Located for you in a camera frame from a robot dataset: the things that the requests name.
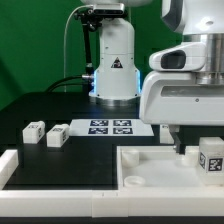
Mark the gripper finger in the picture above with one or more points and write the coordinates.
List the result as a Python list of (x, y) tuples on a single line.
[(179, 147)]

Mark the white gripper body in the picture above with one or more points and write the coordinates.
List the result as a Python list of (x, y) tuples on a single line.
[(174, 98)]

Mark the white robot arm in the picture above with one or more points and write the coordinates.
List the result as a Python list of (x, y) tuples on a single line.
[(201, 52)]

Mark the white marker sheet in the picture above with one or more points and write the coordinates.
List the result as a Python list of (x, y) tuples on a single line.
[(110, 127)]

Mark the white U-shaped fence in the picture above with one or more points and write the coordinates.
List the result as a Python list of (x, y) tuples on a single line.
[(122, 202)]

